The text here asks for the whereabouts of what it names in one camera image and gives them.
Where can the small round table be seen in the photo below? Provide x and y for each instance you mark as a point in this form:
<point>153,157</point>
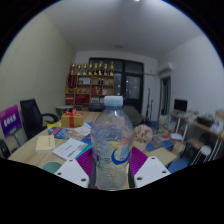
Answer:
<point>64,108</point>

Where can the wooden shelf unit with trophies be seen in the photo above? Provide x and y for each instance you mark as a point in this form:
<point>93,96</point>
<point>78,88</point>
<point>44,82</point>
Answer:
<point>90,86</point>

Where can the black computer monitor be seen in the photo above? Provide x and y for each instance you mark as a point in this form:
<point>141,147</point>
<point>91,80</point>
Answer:
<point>180,105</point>

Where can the cluttered wooden side desk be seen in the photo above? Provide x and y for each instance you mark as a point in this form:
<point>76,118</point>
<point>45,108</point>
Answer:
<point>203,125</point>

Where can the yellow gift box red ribbon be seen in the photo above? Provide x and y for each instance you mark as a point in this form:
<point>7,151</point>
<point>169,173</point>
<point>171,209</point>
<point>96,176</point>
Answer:
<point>71,120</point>

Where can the white printed booklet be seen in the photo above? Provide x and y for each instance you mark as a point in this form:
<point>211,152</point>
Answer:
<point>69,148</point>

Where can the teal book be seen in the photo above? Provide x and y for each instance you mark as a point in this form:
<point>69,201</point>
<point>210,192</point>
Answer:
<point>83,152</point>

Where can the pale printed magazine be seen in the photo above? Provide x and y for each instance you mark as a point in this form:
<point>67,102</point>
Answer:
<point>77,133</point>

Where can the dark blue printed book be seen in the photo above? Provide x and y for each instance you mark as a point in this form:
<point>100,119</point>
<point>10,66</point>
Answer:
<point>58,132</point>

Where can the grey striped chair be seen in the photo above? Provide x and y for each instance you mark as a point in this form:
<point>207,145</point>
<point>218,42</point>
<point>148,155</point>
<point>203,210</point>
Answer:
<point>4,148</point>

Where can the black tripod stand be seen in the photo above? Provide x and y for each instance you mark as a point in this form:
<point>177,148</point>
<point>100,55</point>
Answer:
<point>148,103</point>

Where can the dark framed glass door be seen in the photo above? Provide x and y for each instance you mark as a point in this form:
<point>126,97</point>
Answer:
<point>131,85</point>

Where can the purple sign board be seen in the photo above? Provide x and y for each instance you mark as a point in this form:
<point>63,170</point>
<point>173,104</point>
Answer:
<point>10,120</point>

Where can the clear plastic water bottle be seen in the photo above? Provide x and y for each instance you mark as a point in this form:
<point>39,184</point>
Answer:
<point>111,150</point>

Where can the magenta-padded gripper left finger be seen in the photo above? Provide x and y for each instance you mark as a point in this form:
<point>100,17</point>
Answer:
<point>73,171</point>

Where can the light wooden low table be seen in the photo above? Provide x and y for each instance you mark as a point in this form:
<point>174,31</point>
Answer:
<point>161,155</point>

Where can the grey upholstered chair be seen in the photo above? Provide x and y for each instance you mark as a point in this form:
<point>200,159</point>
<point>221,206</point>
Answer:
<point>132,114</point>

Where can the pink flowers in white pot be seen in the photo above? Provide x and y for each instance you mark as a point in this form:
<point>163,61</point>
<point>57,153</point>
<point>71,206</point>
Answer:
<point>144,132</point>

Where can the black mesh office chair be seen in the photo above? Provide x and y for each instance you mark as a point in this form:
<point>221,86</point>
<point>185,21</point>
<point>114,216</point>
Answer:
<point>31,116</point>

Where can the white wall air conditioner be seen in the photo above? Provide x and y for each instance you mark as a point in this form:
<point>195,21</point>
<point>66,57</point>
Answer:
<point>165,68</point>

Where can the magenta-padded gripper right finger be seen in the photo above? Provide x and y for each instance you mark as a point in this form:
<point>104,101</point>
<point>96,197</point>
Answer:
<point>151,170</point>

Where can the pale yellow notepad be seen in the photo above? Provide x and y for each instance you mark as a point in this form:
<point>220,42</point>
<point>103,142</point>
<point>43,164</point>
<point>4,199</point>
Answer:
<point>45,144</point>

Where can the dark blue chair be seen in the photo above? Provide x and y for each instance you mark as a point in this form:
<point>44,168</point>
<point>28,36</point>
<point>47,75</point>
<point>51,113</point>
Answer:
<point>96,107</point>

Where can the blue colourful book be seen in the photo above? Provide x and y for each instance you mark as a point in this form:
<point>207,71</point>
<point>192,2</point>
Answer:
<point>87,138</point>

